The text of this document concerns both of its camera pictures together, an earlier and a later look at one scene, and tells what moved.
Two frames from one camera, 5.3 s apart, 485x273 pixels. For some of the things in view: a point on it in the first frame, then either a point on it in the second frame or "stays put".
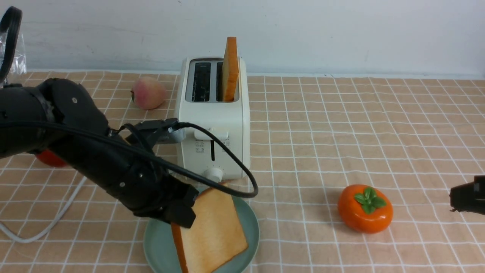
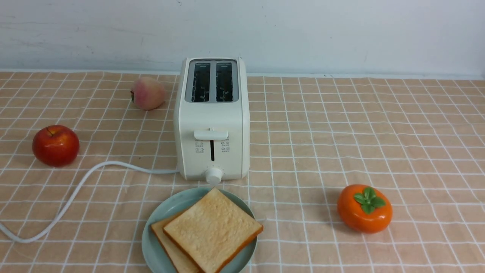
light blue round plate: x=160 y=254 stays put
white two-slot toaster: x=201 y=101 stays put
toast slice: x=230 y=71 -> x=212 y=232
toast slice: x=215 y=237 -> x=181 y=262
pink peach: x=148 y=93 stays put
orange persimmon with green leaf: x=364 y=209 stays put
